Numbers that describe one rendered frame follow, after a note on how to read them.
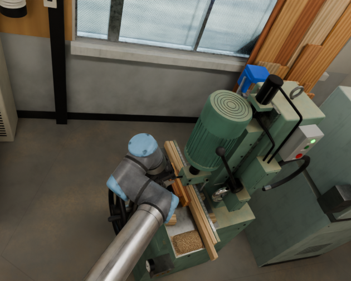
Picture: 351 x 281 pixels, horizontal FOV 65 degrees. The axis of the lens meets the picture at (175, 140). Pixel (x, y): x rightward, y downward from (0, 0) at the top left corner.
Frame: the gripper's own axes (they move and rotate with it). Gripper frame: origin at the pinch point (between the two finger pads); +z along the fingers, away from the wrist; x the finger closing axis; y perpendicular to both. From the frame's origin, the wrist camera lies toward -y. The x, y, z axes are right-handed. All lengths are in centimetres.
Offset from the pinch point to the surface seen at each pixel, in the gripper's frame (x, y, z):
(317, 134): -11, 64, -9
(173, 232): -15.3, -5.3, 17.7
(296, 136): -8, 57, -9
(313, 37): 103, 158, 70
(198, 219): -14.1, 7.5, 20.5
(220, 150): -9.5, 25.1, -27.0
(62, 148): 110, -82, 77
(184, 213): -8.0, 2.0, 21.9
